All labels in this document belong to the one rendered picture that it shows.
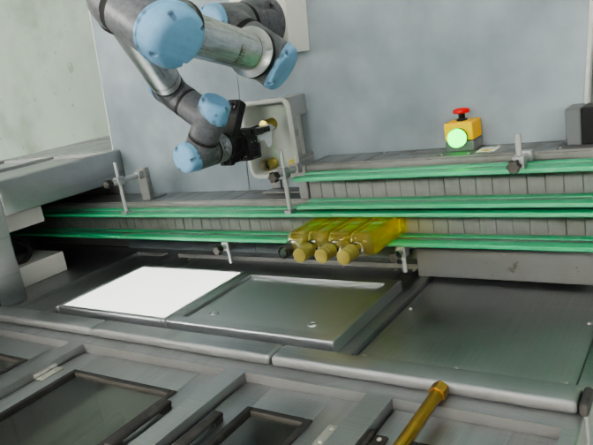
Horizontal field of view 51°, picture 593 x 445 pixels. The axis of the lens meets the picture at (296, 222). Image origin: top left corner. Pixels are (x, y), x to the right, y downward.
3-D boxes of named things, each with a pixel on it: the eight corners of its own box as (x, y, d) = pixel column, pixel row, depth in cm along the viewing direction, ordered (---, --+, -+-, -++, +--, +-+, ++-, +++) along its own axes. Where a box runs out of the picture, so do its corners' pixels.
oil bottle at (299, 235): (328, 230, 171) (286, 257, 154) (326, 211, 170) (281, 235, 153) (347, 230, 168) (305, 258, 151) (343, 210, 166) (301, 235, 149)
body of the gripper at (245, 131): (242, 156, 175) (214, 166, 165) (236, 125, 173) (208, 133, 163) (264, 155, 171) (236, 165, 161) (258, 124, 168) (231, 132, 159)
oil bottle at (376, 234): (386, 230, 161) (348, 259, 144) (384, 209, 160) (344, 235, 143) (407, 231, 158) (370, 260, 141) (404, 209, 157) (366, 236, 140)
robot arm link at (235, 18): (229, -8, 157) (193, -7, 147) (269, 18, 153) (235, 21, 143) (214, 35, 164) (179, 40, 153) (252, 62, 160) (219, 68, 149)
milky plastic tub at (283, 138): (267, 172, 192) (251, 179, 185) (254, 99, 187) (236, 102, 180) (315, 169, 183) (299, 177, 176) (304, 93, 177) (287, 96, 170)
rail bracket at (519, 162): (519, 161, 138) (503, 174, 128) (517, 127, 137) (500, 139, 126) (538, 160, 136) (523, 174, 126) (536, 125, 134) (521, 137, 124)
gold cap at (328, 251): (325, 257, 145) (315, 263, 141) (322, 242, 144) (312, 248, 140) (338, 257, 143) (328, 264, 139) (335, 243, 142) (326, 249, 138)
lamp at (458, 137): (450, 147, 151) (446, 149, 149) (448, 128, 150) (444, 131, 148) (469, 146, 149) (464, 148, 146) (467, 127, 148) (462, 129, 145)
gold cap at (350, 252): (361, 249, 139) (352, 255, 135) (356, 261, 140) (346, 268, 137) (349, 240, 140) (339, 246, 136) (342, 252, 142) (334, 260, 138)
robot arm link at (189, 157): (199, 153, 146) (189, 181, 151) (228, 144, 155) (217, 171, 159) (176, 134, 148) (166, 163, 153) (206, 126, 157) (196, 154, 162)
